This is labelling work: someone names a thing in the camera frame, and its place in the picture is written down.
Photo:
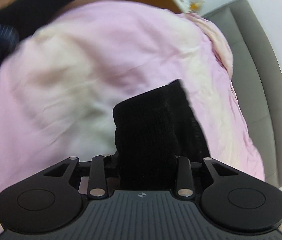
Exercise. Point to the pink bed sheet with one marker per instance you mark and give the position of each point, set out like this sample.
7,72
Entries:
59,87

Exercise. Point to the grey upholstered headboard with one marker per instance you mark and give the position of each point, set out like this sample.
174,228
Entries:
257,80

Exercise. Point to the black pants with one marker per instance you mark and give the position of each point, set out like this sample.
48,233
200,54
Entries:
152,130

